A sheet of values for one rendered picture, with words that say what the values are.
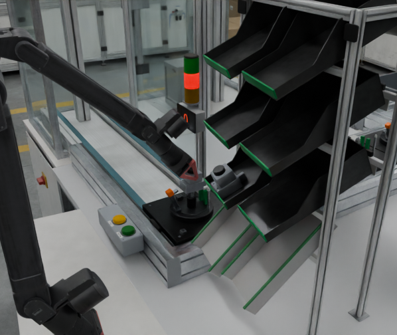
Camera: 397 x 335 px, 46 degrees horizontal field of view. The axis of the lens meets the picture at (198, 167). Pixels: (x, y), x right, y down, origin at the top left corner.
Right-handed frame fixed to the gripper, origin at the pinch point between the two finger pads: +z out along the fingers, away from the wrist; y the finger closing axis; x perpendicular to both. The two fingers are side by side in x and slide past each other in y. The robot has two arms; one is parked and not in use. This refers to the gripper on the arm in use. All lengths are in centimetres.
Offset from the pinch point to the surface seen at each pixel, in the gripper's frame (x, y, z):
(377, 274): -15, -43, 43
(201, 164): -6.1, 17.8, 14.7
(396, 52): -302, 270, 333
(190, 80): -22.2, 17.0, -12.9
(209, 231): 9.0, -21.0, 1.0
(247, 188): -4.9, -34.0, -12.6
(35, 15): -6, 81, -44
